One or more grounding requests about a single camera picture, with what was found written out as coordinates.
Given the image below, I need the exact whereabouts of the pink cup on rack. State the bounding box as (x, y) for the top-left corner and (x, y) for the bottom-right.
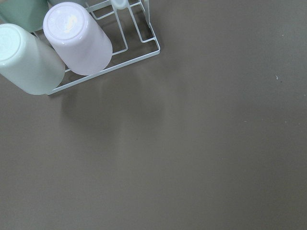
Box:
(43, 2), (113, 76)

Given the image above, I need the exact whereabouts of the yellow cup on rack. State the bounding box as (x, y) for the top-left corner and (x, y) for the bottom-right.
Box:
(111, 0), (129, 10)

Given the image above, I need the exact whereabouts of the white cup on rack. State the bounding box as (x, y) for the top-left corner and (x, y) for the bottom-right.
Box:
(0, 23), (65, 95)

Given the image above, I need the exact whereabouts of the mint cup on rack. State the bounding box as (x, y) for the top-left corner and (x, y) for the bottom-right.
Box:
(0, 0), (49, 32)

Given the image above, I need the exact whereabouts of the white wire cup rack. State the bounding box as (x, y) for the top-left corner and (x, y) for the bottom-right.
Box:
(48, 0), (160, 95)

